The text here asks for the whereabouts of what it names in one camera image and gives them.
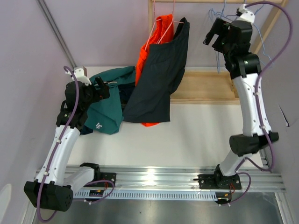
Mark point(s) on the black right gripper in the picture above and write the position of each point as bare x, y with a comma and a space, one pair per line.
220, 27

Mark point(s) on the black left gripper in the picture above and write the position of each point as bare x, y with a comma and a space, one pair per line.
102, 93

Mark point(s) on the blue hanger of navy shorts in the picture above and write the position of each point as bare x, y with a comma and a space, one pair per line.
212, 14

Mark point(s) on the navy blue shorts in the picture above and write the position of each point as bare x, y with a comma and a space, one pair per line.
106, 115

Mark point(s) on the teal green shorts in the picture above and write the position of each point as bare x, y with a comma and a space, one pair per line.
116, 76

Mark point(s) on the blue hanger of teal shorts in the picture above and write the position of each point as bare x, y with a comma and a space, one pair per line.
218, 64

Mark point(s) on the pink hanger of grey shorts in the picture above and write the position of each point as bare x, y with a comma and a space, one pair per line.
171, 23

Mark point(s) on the orange shorts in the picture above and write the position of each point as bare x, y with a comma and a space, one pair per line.
165, 21

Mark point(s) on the dark grey shorts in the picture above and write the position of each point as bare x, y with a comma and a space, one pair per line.
161, 76

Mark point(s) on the pink hanger of orange shorts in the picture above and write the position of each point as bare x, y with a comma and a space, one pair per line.
154, 23

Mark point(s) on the light blue wire hanger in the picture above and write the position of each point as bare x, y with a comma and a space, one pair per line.
258, 45

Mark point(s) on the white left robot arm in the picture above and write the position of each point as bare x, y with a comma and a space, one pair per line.
51, 190

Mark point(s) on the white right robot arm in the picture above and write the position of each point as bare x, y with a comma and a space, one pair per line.
257, 134

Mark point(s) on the wooden clothes rack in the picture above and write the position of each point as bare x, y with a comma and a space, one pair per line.
206, 86

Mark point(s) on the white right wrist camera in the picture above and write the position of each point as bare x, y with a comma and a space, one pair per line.
243, 14

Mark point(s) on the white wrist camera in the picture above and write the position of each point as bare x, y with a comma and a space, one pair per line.
243, 14
81, 75

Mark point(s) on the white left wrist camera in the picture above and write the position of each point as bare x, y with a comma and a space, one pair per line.
81, 75

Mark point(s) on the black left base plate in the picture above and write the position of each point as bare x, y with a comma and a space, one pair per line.
104, 176

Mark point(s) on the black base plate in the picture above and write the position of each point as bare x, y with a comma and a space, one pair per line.
104, 176
214, 181

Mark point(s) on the aluminium mounting rail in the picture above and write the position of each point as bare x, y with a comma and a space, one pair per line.
182, 178

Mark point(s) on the slotted grey cable duct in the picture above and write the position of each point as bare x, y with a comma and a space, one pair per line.
147, 195

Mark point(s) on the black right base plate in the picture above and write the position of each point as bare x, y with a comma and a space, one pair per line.
214, 181

